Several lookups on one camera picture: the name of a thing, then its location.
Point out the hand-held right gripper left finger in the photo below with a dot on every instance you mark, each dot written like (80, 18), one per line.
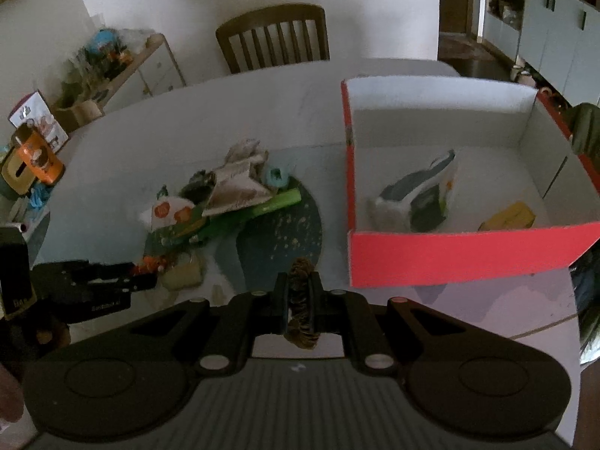
(281, 304)

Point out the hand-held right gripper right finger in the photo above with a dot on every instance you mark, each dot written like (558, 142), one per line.
(315, 304)

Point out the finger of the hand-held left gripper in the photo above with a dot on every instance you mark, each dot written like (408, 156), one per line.
(108, 274)
(93, 304)

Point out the brown hair scrunchie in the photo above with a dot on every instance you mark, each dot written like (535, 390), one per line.
(300, 290)

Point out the teal round silicone toy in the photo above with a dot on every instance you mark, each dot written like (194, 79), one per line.
(276, 178)

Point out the red cardboard box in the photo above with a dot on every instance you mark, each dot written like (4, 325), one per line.
(445, 253)

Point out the person's left forearm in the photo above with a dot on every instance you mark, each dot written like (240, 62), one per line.
(9, 393)

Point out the small orange toy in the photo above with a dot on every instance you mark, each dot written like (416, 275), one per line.
(150, 265)

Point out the dark speckled round mat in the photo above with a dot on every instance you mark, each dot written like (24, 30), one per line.
(290, 239)

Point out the beige pouch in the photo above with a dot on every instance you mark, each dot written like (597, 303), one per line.
(183, 274)

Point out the green snack packet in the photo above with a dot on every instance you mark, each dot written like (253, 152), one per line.
(183, 232)

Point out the white orange snack packet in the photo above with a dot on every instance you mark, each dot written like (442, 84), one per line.
(166, 211)

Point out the green plastic stick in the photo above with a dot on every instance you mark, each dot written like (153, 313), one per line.
(281, 199)

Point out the orange tissue box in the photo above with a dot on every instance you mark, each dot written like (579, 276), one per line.
(33, 159)

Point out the white fluffy toy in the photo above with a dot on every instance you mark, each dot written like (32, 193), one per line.
(384, 213)

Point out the torn corrugated cardboard piece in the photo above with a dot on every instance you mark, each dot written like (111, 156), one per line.
(234, 192)

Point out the white picture box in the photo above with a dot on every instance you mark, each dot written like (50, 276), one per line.
(35, 112)

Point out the white sideboard cabinet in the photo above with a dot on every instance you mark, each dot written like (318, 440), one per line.
(150, 75)

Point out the yellow packet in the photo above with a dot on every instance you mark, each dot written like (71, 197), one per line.
(508, 218)

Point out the pile of colourful toys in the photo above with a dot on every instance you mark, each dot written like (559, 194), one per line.
(103, 56)

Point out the wooden slat-back chair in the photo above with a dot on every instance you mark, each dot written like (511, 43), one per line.
(274, 33)

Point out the green padded chair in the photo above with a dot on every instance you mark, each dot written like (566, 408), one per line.
(586, 129)

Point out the low blue-grey cabinet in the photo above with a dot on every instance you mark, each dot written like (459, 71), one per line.
(501, 35)

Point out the wooden door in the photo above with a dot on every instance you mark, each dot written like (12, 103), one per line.
(457, 0)

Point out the tall blue-grey cabinet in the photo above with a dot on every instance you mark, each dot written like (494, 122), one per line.
(558, 37)

